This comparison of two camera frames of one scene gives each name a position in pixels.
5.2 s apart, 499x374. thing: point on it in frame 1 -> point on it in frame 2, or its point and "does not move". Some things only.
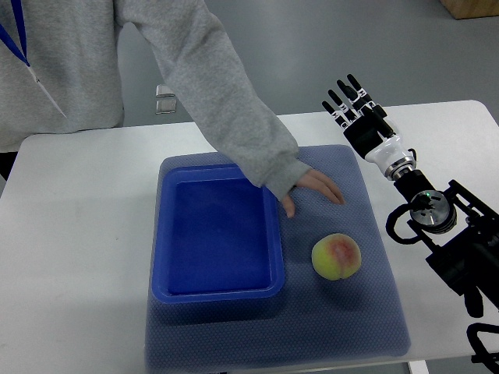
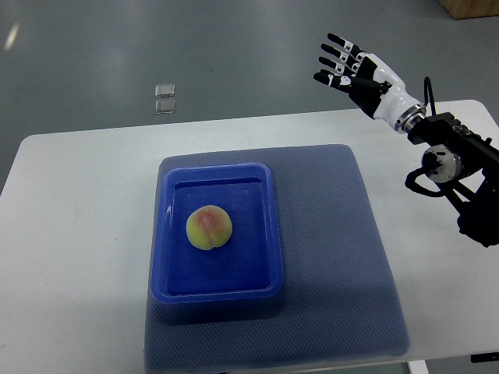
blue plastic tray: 217,238 does not move
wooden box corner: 463,9 does not move
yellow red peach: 336,256 -> 208,226
